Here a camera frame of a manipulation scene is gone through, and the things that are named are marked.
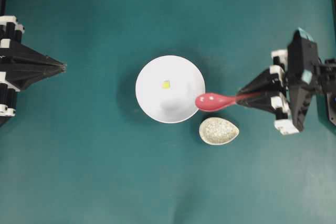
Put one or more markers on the white round bowl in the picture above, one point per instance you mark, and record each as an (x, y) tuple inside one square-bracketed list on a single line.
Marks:
[(173, 105)]

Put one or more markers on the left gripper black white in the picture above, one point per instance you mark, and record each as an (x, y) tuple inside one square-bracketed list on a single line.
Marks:
[(21, 66)]

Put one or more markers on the pink plastic spoon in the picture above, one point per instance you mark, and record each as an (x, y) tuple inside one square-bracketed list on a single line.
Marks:
[(211, 102)]

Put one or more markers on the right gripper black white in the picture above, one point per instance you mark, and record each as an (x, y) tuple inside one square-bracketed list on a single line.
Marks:
[(298, 77)]

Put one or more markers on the yellow hexagonal prism block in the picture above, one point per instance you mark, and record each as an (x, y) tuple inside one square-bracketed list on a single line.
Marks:
[(166, 84)]

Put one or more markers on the speckled egg-shaped dish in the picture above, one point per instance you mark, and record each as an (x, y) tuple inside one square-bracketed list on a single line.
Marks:
[(217, 131)]

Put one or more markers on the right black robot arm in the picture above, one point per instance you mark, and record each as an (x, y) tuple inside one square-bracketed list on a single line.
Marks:
[(326, 81)]

